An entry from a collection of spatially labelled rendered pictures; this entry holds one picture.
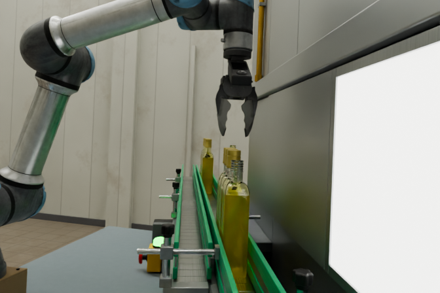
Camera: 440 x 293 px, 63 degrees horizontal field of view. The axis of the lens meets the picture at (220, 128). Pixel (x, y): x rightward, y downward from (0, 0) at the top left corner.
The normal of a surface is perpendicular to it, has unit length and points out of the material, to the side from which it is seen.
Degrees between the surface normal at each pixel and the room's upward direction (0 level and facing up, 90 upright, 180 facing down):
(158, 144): 90
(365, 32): 90
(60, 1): 90
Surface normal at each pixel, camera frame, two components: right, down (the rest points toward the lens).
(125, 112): -0.24, -0.02
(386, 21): -0.99, -0.04
